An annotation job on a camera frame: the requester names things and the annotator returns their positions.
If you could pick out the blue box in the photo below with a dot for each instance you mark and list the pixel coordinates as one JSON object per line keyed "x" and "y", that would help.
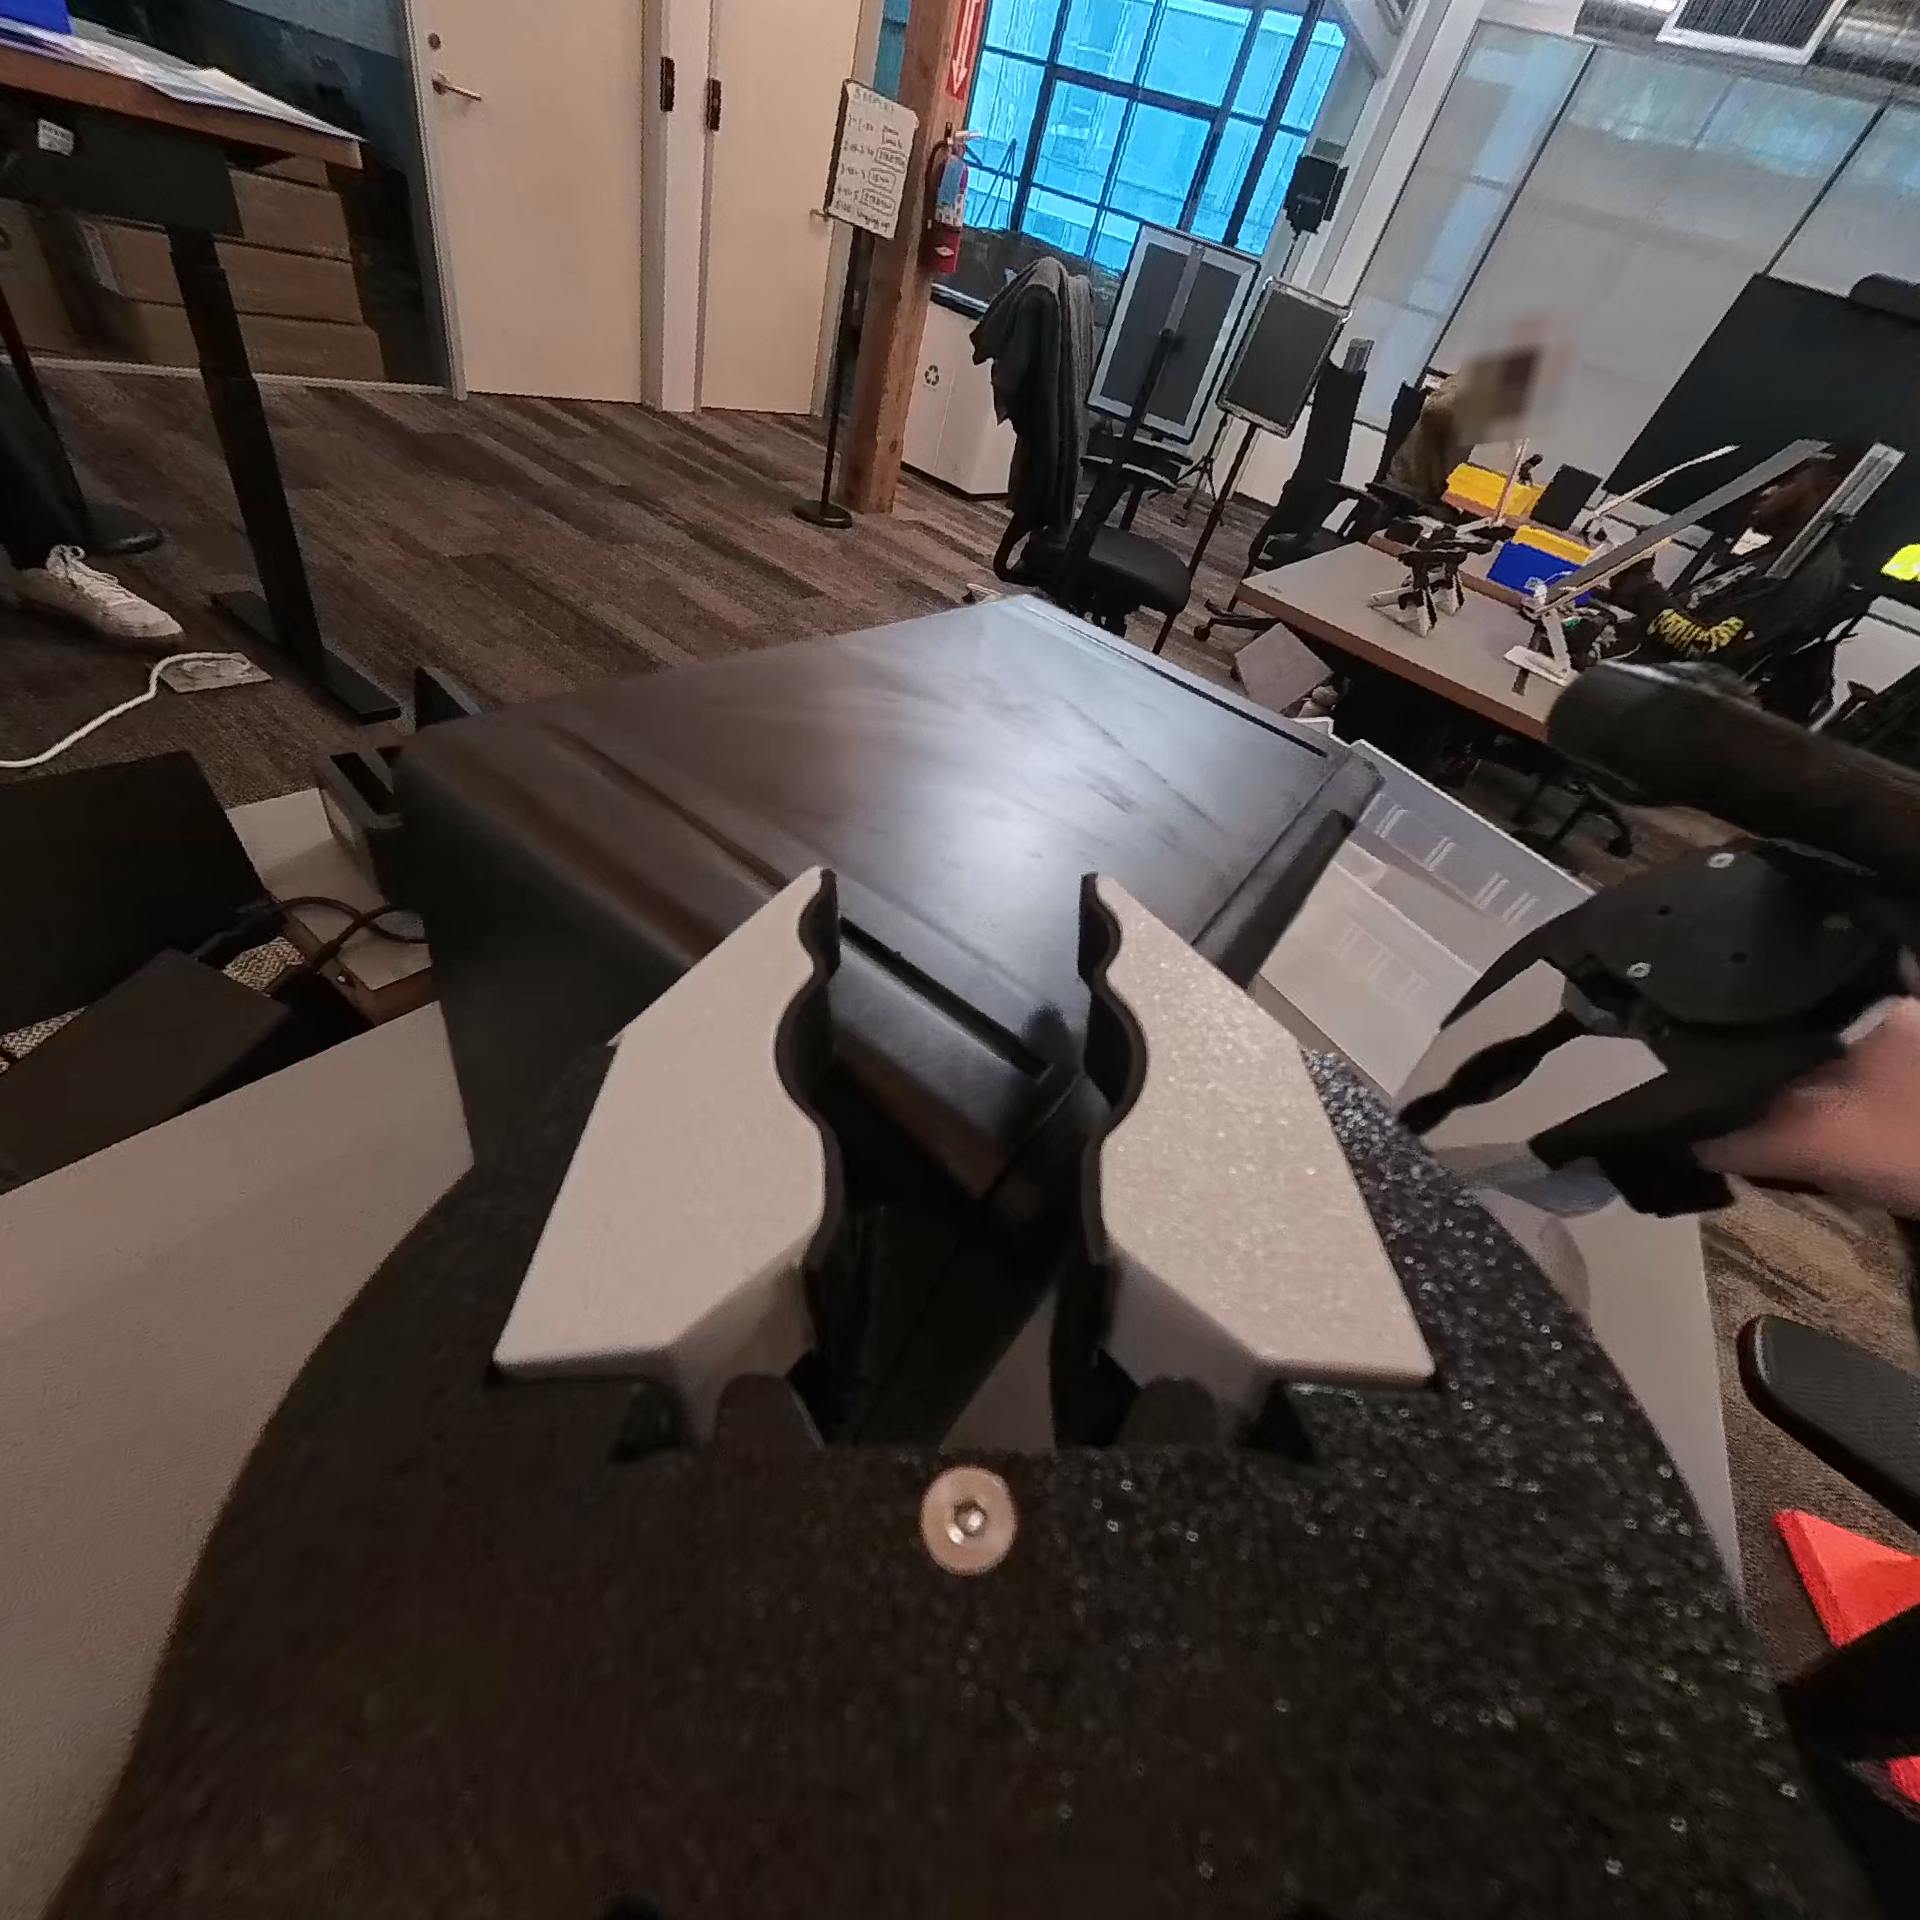
{"x": 30, "y": 12}

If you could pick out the large framed panel on tripod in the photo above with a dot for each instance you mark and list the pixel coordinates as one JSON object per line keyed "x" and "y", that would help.
{"x": 1174, "y": 330}

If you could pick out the large grid window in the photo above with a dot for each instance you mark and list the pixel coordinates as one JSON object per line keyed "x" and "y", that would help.
{"x": 1156, "y": 120}

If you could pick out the blue bin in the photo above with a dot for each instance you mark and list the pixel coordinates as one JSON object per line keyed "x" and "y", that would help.
{"x": 1542, "y": 563}

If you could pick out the dark grey jacket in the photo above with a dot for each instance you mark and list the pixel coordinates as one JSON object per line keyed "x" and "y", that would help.
{"x": 1037, "y": 375}

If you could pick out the small framed panel on tripod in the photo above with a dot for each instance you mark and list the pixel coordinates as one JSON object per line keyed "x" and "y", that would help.
{"x": 1283, "y": 357}

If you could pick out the black drawer cabinet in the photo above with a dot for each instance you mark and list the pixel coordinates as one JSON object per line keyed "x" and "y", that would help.
{"x": 902, "y": 751}

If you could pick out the small black tripod device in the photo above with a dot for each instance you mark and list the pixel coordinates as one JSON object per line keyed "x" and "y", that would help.
{"x": 1434, "y": 587}

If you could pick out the grey work table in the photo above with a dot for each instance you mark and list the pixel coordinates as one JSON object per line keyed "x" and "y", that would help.
{"x": 1395, "y": 646}

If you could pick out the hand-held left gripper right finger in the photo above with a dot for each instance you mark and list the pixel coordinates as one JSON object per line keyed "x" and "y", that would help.
{"x": 1245, "y": 1184}

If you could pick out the large black board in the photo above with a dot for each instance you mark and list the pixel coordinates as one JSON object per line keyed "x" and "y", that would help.
{"x": 1724, "y": 389}

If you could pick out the black flat panel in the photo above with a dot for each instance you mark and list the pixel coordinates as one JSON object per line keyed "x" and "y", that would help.
{"x": 106, "y": 885}

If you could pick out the person's right hand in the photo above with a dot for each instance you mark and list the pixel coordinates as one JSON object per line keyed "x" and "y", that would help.
{"x": 1862, "y": 1126}

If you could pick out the red sign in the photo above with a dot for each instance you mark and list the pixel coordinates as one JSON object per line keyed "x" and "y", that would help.
{"x": 965, "y": 53}

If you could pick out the small black monitor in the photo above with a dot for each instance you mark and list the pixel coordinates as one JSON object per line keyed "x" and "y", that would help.
{"x": 1572, "y": 500}

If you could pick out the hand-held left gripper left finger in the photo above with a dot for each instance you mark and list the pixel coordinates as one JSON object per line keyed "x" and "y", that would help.
{"x": 676, "y": 1184}

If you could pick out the clear plastic drawer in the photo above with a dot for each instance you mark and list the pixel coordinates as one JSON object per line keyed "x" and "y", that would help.
{"x": 1424, "y": 885}

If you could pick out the black box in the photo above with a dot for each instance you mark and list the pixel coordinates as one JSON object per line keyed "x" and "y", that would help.
{"x": 135, "y": 1067}

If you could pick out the white recycling bin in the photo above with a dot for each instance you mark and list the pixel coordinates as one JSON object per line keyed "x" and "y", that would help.
{"x": 954, "y": 398}

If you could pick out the floor outlet plate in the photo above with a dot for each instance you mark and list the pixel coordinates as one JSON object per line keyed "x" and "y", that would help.
{"x": 214, "y": 671}

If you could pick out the white door with hinges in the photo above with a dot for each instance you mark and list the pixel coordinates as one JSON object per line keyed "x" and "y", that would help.
{"x": 788, "y": 212}

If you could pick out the black high-back office chair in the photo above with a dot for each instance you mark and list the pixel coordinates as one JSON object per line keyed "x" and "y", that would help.
{"x": 1319, "y": 466}

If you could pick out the wooden pillar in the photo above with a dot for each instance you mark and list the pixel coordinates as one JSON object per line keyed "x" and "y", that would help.
{"x": 908, "y": 359}

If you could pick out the black chair armrest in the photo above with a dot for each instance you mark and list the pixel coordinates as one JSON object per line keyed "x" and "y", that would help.
{"x": 1846, "y": 1411}

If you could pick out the black speaker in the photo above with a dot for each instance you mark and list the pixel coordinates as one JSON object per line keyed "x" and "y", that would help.
{"x": 1317, "y": 195}

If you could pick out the white air vent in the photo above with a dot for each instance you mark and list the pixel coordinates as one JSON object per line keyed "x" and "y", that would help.
{"x": 1756, "y": 29}

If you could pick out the orange plastic piece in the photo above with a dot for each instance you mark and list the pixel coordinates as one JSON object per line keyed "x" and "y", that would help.
{"x": 1853, "y": 1575}

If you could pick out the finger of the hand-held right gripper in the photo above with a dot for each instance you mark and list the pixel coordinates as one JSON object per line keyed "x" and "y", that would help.
{"x": 1559, "y": 1090}
{"x": 1531, "y": 962}

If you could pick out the whiteboard sign on stand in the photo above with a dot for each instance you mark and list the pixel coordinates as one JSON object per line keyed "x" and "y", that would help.
{"x": 875, "y": 159}

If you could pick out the red fire extinguisher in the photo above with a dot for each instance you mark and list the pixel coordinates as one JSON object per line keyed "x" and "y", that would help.
{"x": 948, "y": 202}

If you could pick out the yellow bin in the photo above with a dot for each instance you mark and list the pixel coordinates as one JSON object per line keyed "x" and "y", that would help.
{"x": 1493, "y": 493}

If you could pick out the wooden standing desk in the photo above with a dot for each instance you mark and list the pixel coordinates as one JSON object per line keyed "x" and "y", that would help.
{"x": 226, "y": 389}

